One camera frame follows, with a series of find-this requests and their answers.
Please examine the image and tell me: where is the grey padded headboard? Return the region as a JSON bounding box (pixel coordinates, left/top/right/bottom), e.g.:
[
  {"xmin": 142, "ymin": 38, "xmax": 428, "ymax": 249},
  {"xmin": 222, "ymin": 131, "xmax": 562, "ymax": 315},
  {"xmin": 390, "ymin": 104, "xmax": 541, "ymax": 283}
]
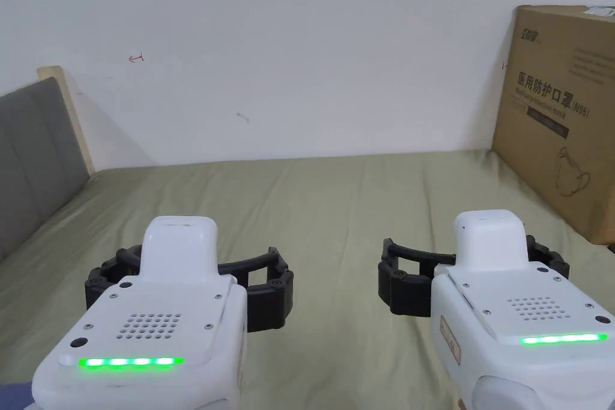
[{"xmin": 0, "ymin": 65, "xmax": 95, "ymax": 262}]

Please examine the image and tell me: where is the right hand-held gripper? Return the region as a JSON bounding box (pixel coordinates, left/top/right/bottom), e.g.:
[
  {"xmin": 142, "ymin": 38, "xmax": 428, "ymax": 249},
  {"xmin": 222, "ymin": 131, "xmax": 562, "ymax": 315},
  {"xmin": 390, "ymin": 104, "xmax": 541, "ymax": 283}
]
[{"xmin": 377, "ymin": 209, "xmax": 615, "ymax": 410}]

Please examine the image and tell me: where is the bed with pale green sheet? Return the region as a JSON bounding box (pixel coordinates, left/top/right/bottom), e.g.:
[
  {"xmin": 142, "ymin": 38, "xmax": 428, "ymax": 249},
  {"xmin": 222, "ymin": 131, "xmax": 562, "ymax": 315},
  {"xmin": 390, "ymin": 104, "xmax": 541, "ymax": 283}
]
[{"xmin": 0, "ymin": 148, "xmax": 615, "ymax": 410}]

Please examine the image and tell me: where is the large brown cardboard carton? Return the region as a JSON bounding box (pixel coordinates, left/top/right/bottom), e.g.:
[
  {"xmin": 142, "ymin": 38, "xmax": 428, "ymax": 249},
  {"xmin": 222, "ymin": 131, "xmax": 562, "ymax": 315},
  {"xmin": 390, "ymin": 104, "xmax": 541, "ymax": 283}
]
[{"xmin": 491, "ymin": 4, "xmax": 615, "ymax": 246}]

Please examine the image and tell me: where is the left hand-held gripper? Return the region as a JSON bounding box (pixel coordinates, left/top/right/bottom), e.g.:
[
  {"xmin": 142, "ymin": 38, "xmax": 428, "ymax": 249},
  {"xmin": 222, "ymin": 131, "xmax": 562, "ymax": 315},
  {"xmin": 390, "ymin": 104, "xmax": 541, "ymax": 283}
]
[{"xmin": 31, "ymin": 215, "xmax": 295, "ymax": 410}]

